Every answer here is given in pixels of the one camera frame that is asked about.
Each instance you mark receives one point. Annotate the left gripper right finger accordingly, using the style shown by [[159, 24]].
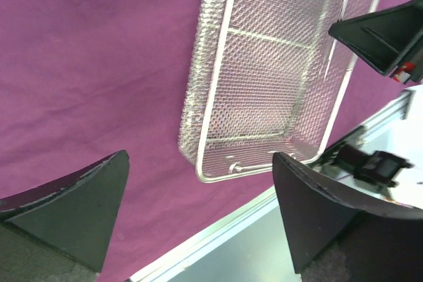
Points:
[[337, 233]]

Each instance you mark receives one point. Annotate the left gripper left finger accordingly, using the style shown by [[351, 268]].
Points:
[[61, 230]]

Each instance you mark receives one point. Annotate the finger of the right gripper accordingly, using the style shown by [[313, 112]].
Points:
[[389, 41]]

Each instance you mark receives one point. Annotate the metal mesh instrument tray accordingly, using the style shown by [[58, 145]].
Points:
[[256, 84]]

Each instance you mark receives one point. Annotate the purple cloth wrap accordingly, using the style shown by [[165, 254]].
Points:
[[81, 79]]

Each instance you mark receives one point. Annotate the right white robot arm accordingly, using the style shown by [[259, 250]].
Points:
[[395, 179]]

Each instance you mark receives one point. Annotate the aluminium front rail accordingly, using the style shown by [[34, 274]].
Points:
[[248, 244]]

